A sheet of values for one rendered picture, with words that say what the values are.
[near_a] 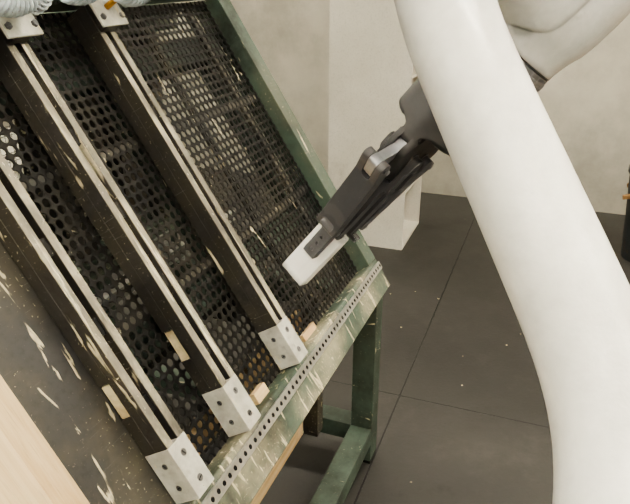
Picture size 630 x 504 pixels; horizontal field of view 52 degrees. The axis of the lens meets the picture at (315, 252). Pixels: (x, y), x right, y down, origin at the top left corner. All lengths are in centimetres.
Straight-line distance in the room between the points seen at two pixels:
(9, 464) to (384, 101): 375
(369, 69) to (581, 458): 430
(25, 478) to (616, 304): 108
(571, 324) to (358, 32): 427
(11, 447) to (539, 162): 107
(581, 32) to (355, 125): 416
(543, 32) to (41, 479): 107
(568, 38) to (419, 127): 13
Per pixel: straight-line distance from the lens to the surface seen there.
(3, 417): 127
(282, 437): 171
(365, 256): 241
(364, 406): 272
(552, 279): 35
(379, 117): 461
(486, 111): 35
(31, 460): 129
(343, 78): 464
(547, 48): 54
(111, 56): 178
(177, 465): 141
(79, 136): 155
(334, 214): 59
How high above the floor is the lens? 192
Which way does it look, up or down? 24 degrees down
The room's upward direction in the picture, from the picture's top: straight up
